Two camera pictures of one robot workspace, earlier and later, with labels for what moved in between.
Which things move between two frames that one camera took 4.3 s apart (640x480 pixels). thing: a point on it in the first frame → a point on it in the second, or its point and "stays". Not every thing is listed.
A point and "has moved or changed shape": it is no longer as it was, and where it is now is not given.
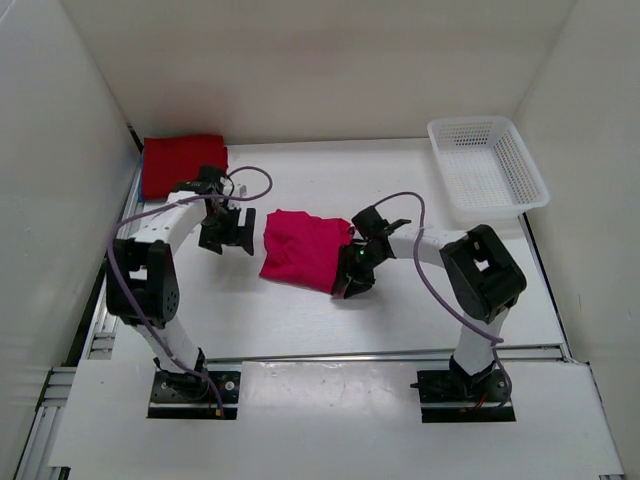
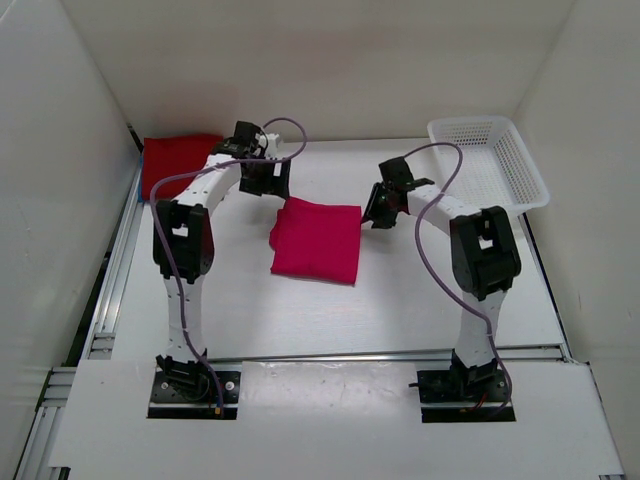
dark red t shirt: [167, 161] stays
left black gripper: [228, 233] → [270, 179]
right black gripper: [357, 270] → [379, 211]
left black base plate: [194, 395] stays
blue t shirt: [140, 181] stays
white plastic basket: [489, 173] stays
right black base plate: [455, 396] stays
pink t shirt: [303, 250] has moved or changed shape
